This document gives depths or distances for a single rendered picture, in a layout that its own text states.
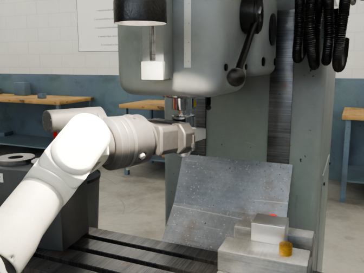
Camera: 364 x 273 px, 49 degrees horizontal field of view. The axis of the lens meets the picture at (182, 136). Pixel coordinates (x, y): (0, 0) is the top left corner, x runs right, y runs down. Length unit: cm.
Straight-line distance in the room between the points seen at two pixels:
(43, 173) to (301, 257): 43
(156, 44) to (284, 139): 56
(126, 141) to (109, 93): 527
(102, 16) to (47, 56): 116
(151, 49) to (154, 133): 14
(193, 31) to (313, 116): 52
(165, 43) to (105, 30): 530
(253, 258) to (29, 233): 37
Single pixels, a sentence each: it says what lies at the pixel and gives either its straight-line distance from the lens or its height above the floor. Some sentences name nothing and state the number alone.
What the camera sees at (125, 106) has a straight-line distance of 481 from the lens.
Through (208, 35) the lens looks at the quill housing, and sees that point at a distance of 65.
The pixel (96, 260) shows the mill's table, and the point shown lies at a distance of 93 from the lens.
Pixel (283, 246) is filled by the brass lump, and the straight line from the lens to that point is 71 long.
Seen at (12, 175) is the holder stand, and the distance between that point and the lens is 100.
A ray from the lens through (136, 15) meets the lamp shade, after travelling 53.
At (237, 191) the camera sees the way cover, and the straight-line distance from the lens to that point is 112.
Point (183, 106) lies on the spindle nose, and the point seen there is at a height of 129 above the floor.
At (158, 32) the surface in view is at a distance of 64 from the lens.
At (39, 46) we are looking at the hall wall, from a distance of 668.
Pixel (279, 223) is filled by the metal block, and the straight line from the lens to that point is 75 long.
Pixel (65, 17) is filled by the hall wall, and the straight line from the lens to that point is 636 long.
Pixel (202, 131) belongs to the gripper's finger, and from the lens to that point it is 76.
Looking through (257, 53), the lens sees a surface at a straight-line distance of 83.
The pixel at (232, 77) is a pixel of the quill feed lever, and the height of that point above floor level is 134.
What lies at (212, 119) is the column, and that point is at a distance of 114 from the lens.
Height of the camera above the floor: 137
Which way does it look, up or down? 10 degrees down
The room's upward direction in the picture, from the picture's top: straight up
